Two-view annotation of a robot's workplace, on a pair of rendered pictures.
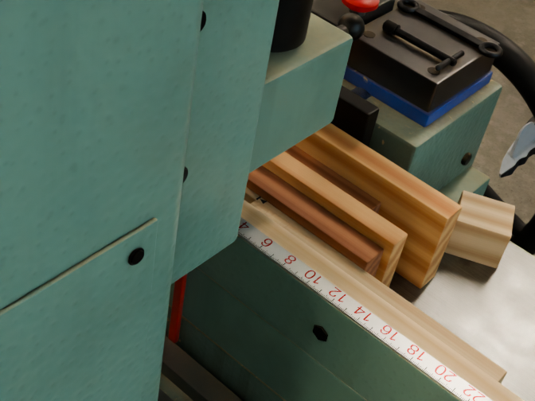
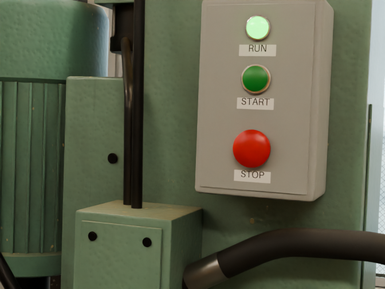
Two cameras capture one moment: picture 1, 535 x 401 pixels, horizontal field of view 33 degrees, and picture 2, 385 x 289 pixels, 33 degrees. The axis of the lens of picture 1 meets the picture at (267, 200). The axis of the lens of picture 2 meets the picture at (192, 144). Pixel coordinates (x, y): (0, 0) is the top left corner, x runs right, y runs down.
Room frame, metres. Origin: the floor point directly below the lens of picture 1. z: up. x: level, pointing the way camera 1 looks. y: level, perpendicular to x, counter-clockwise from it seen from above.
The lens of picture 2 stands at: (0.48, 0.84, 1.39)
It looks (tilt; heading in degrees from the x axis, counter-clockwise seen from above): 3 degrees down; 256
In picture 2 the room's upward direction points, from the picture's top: 2 degrees clockwise
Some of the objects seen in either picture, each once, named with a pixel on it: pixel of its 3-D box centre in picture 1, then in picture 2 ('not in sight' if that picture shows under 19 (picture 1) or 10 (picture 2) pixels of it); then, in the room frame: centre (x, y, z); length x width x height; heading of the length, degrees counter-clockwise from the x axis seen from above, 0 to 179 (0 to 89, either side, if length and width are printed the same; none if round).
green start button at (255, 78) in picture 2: not in sight; (255, 78); (0.31, 0.35, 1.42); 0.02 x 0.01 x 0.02; 146
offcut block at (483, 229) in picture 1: (479, 228); not in sight; (0.52, -0.16, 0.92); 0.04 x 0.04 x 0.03; 81
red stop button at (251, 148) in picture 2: not in sight; (251, 148); (0.31, 0.35, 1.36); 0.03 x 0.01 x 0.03; 146
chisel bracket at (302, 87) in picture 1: (231, 101); not in sight; (0.46, 0.03, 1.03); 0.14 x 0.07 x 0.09; 146
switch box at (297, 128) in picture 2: not in sight; (264, 98); (0.29, 0.32, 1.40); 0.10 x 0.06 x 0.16; 146
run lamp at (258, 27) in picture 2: not in sight; (257, 27); (0.31, 0.35, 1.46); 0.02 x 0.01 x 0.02; 146
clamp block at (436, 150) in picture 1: (380, 116); not in sight; (0.64, -0.08, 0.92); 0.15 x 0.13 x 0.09; 56
